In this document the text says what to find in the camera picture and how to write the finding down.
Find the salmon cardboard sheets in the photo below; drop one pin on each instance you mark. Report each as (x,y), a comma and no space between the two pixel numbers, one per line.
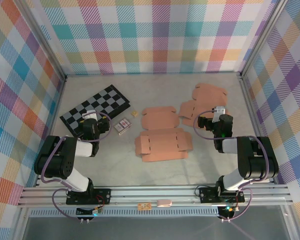
(207,95)

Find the pink cardboard paper box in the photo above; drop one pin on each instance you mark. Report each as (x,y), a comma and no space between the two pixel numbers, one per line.
(162,145)

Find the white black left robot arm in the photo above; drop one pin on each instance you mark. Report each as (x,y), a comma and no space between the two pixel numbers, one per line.
(83,148)

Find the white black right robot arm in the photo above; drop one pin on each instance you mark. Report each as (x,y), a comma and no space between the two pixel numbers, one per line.
(230,146)

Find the playing card box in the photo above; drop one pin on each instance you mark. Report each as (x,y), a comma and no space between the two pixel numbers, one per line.
(122,125)

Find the black grey chessboard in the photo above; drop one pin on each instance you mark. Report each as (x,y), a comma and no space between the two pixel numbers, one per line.
(107,97)

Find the wooden letter block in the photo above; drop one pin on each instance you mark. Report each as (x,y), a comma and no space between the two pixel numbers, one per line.
(134,114)

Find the small black circuit board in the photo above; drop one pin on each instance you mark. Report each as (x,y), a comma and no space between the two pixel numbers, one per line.
(90,212)
(226,211)

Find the small orange label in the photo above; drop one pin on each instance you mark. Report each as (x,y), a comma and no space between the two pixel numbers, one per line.
(143,206)

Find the small pink eraser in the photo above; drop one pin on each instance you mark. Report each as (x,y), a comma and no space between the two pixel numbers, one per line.
(164,203)

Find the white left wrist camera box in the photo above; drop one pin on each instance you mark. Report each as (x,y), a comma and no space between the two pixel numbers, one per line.
(89,115)

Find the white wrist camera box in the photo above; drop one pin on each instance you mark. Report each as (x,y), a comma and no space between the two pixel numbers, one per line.
(219,112)
(89,115)

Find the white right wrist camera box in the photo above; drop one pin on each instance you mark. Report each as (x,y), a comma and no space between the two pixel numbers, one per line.
(219,112)

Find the aluminium side rail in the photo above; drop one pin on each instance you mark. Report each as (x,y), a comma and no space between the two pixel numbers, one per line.
(251,112)
(51,130)

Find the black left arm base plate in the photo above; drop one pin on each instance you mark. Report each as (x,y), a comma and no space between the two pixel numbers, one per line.
(102,195)

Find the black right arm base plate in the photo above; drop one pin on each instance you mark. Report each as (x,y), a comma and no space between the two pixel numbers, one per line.
(207,193)

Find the aluminium mounting rail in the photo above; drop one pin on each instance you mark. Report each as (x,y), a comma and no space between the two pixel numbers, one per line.
(165,193)

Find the aluminium frame post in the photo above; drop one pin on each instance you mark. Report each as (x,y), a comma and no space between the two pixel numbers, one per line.
(47,50)
(262,37)

